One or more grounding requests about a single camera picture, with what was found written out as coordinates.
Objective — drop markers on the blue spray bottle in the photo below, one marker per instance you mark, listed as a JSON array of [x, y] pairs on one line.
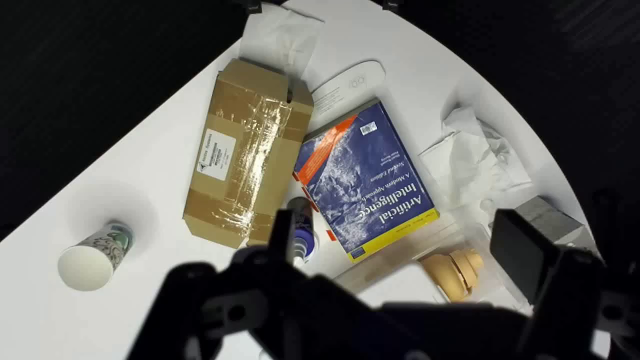
[[307, 232]]

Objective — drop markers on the brown cardboard box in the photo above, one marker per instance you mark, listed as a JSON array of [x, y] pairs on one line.
[[246, 153]]

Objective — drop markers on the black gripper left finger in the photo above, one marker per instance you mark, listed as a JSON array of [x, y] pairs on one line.
[[283, 236]]

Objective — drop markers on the blue artificial intelligence book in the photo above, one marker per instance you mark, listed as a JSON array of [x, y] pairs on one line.
[[367, 180]]

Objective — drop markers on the patterned paper cup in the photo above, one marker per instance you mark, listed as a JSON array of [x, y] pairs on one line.
[[92, 261]]

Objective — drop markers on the clear plastic tote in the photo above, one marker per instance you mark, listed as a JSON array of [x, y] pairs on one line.
[[433, 247]]

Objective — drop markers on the crumpled clear plastic bag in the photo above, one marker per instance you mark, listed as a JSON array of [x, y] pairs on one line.
[[477, 156]]

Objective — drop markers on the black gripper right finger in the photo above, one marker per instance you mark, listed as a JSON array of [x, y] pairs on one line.
[[526, 252]]

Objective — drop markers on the tan wooden object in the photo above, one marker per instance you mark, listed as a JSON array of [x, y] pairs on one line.
[[452, 273]]

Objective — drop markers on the clear plastic wrap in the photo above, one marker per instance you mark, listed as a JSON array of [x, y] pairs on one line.
[[280, 36]]

